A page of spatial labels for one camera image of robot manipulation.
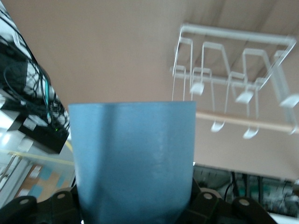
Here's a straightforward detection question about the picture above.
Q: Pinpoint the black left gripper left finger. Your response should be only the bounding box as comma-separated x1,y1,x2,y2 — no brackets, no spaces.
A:
0,186,82,224

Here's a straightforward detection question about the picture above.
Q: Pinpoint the white wire cup holder rack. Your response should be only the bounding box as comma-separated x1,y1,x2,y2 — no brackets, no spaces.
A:
169,22,299,140

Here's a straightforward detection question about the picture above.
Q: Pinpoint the blue plastic cup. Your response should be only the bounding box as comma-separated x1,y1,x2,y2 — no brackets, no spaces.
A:
68,100,197,224

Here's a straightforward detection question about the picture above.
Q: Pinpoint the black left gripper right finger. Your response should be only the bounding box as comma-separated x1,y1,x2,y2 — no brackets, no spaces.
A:
185,181,280,224

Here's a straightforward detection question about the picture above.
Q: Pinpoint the black electronics box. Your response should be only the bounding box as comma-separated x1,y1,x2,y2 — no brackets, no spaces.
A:
9,114,71,155

